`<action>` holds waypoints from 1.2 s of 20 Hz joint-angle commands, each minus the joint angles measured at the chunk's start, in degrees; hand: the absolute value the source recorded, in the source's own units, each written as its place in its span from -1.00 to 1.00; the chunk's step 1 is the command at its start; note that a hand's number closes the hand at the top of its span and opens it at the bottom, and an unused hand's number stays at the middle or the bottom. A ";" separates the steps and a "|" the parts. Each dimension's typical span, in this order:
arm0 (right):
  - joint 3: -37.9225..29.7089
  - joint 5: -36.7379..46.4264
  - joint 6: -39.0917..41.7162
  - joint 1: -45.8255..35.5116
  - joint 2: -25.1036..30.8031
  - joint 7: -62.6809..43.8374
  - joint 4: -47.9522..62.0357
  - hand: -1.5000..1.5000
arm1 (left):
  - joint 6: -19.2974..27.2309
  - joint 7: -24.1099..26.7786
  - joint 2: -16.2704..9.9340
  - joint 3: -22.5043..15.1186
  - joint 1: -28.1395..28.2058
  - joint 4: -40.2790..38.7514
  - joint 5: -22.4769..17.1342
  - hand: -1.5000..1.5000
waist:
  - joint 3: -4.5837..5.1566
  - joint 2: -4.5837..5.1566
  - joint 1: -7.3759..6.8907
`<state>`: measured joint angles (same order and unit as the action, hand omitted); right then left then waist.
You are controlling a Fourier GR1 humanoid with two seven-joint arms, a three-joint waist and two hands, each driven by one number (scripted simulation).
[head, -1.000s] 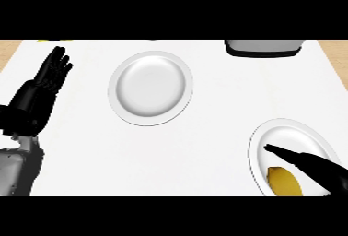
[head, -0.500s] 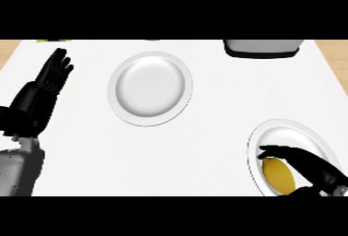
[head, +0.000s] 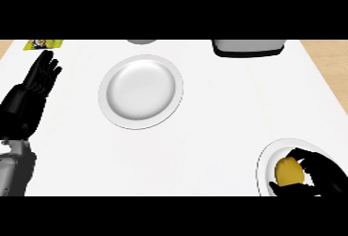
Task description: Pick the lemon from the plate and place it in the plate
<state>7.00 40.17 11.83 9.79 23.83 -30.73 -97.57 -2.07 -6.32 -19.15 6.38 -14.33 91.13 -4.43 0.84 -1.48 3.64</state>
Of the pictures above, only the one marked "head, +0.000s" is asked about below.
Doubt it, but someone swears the grey round object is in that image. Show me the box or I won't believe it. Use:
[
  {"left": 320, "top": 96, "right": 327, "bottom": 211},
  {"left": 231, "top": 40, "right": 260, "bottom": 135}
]
[{"left": 125, "top": 39, "right": 158, "bottom": 46}]

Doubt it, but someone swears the white plate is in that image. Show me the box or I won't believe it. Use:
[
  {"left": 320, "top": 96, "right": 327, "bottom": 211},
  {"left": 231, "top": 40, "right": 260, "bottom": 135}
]
[
  {"left": 255, "top": 137, "right": 338, "bottom": 197},
  {"left": 97, "top": 53, "right": 184, "bottom": 130}
]

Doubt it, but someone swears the yellow printed packet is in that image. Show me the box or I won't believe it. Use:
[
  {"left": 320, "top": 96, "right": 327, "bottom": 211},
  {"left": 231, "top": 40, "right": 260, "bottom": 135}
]
[{"left": 24, "top": 39, "right": 63, "bottom": 52}]

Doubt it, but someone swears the grey and black appliance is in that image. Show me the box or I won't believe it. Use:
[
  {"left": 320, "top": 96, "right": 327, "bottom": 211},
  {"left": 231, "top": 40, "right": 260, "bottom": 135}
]
[{"left": 211, "top": 39, "right": 288, "bottom": 58}]

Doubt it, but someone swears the yellow lemon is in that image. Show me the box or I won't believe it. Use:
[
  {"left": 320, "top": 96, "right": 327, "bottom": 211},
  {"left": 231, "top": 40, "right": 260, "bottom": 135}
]
[{"left": 274, "top": 156, "right": 305, "bottom": 188}]

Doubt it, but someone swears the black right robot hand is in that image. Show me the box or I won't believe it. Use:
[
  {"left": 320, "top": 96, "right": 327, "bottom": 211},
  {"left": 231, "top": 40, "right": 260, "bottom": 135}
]
[{"left": 268, "top": 147, "right": 348, "bottom": 197}]

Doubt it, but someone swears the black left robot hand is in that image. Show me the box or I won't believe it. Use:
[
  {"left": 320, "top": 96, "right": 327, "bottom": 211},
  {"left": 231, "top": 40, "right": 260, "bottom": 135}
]
[{"left": 0, "top": 50, "right": 63, "bottom": 141}]

